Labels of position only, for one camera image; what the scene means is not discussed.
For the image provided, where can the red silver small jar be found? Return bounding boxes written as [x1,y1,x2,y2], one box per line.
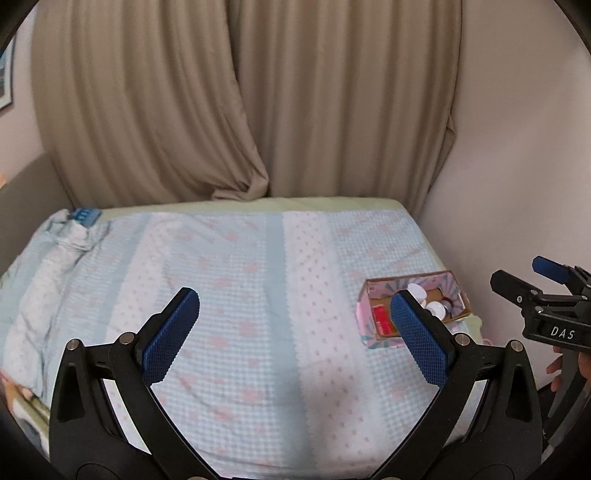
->
[441,297,454,311]

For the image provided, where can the person's right hand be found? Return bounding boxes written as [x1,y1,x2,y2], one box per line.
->
[546,346,591,410]

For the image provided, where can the red Marubi carton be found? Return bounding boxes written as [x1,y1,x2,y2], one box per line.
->
[372,305,398,338]

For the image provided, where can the beige right curtain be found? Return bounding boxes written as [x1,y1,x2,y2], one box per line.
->
[226,1,463,215]

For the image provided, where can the cardboard box pink lining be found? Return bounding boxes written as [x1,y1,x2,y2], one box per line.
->
[356,270,472,349]

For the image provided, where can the light green jar white lid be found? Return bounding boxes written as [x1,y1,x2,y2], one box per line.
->
[407,283,428,305]

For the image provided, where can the dark green jar white lid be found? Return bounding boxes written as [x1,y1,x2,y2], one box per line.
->
[425,301,448,321]

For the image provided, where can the blue checked floral bedsheet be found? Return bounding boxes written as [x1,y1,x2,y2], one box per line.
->
[1,209,442,478]

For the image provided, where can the beige curtain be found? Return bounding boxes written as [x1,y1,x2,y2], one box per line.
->
[32,1,269,207]
[226,1,463,215]

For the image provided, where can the blue patterned small packet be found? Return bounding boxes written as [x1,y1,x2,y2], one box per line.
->
[69,208,102,228]

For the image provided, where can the framed wall picture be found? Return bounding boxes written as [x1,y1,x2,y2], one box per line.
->
[0,37,16,111]

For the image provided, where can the beige left curtain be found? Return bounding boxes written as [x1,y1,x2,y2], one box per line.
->
[32,1,269,207]

